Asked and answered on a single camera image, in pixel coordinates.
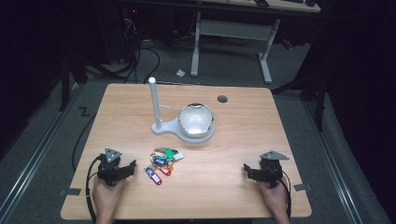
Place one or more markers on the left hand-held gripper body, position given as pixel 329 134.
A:
pixel 110 169

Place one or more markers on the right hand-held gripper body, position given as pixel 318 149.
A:
pixel 268 171

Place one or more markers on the bunch of colourful key tags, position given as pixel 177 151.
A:
pixel 163 161

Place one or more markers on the person's left hand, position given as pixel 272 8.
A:
pixel 107 196

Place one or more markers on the person's right hand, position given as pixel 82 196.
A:
pixel 274 199

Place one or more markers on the grey tape piece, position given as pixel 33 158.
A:
pixel 302 187
pixel 71 192

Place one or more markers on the white stand with pole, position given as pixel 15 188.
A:
pixel 155 102

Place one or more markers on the silver metal bowl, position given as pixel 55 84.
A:
pixel 195 121

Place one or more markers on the dark round table grommet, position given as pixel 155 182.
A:
pixel 222 99

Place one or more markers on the black metal stand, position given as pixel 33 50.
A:
pixel 66 84
pixel 320 99

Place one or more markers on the white paper scrap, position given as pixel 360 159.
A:
pixel 180 73

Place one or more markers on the white-framed wooden desk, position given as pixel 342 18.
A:
pixel 233 29

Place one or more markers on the dark device on desk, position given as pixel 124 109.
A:
pixel 261 2

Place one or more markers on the black computer mouse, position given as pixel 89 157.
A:
pixel 310 2

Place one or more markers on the metal floor rail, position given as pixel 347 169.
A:
pixel 37 155
pixel 334 168

